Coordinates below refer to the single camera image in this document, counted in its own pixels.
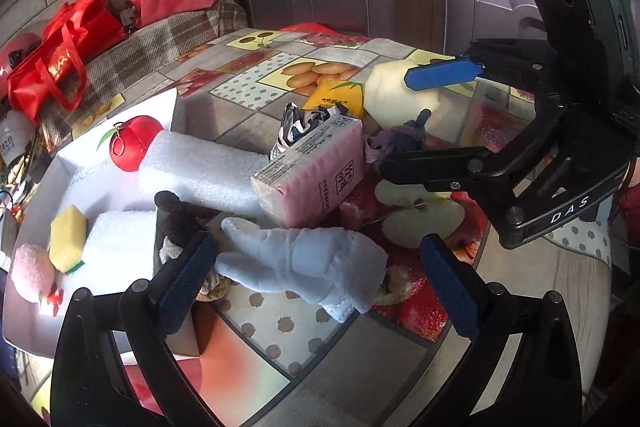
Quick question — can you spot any small white foam block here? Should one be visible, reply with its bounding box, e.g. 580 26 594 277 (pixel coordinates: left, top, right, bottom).
80 209 158 295

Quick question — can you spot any white cardboard box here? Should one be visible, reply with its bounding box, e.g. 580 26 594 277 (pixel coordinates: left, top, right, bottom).
2 88 208 360

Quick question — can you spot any plaid blanket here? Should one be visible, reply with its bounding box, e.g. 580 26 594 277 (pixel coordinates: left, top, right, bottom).
37 0 248 152

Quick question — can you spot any brown plush toy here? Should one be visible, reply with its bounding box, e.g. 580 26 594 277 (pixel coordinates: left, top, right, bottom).
154 190 221 265

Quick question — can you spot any red tote bag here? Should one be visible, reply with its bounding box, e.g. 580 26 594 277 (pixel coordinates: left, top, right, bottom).
7 0 128 125

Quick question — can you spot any pink plush ball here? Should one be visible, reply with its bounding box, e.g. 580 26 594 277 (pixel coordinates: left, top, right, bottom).
11 243 63 315

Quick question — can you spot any yellow sponge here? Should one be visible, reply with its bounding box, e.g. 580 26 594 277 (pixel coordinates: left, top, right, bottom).
49 204 90 276

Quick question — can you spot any light blue glove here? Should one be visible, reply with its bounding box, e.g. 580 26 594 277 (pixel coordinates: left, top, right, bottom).
215 217 390 325

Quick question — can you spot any purple plush toy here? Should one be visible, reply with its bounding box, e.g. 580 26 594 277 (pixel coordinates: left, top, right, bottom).
362 108 433 168

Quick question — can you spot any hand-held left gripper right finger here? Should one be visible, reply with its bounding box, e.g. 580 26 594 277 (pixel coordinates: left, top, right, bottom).
420 234 583 427

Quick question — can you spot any beige braided rope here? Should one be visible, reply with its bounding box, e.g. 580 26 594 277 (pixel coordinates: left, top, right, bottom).
197 269 233 303

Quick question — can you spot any white plastic bottle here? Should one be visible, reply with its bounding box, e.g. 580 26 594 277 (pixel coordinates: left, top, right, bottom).
0 109 32 168

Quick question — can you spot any pink tissue pack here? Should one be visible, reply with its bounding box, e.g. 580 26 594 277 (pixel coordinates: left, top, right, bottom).
250 114 365 229

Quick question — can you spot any yellow tissue pack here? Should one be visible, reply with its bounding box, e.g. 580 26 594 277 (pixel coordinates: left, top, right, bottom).
302 79 366 120

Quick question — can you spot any red printed flat bag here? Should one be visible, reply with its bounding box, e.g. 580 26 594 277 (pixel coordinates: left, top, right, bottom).
280 23 351 38

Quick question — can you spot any long white foam block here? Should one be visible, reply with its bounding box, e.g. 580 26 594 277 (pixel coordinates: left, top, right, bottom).
137 130 273 220

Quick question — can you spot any white foam chunk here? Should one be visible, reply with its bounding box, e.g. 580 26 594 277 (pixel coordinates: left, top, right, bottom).
362 59 441 128

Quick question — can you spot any red apple plush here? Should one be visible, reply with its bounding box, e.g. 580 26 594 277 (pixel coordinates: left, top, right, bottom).
97 115 165 172

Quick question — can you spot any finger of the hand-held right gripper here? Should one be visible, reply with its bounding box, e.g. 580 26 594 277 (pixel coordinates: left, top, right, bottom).
404 38 558 95
378 107 571 248

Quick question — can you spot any black white striped wrapper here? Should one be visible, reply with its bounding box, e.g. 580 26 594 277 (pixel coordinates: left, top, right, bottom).
269 103 351 160

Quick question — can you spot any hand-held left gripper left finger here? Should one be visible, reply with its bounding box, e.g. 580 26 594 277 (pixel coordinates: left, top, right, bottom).
50 231 218 427

